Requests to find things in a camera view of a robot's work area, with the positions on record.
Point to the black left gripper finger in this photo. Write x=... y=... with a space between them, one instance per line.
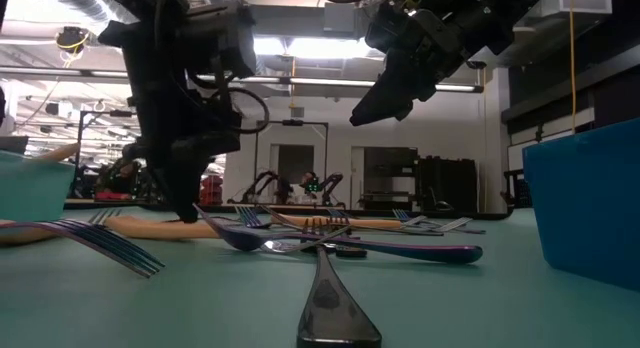
x=165 y=180
x=192 y=188

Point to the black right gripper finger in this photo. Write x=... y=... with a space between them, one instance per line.
x=417 y=100
x=382 y=95

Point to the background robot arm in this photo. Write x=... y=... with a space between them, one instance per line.
x=332 y=183
x=265 y=180

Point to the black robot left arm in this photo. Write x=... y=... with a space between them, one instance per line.
x=150 y=8

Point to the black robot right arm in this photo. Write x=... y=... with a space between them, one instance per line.
x=500 y=13

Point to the red storage bins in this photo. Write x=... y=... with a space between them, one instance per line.
x=212 y=190

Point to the person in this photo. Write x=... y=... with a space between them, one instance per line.
x=307 y=180
x=117 y=175

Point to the long ceiling light bar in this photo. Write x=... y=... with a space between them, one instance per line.
x=325 y=81

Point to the black shelving unit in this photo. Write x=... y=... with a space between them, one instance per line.
x=390 y=163

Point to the bright ceiling light panel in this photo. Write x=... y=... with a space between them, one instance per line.
x=320 y=48

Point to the black cabinet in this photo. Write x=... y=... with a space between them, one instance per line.
x=450 y=188

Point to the teal plastic bin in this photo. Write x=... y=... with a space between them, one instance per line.
x=30 y=193

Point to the black chair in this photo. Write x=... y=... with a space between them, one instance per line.
x=517 y=193

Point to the white ceiling box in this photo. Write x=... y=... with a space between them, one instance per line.
x=580 y=0

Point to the blue plastic bin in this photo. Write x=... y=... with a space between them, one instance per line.
x=585 y=203

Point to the teal green table mat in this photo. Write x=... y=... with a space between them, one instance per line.
x=500 y=298

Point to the black ceiling camera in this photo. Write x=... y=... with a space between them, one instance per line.
x=476 y=64

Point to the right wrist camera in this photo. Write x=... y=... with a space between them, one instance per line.
x=387 y=30

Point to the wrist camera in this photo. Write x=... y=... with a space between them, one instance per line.
x=230 y=43
x=387 y=30

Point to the black gantry frame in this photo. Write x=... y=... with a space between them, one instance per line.
x=292 y=122
x=80 y=153

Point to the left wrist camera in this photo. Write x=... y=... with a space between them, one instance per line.
x=230 y=43

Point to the black table frame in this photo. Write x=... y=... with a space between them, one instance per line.
x=475 y=215

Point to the silver ventilation duct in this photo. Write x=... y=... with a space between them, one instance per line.
x=75 y=0

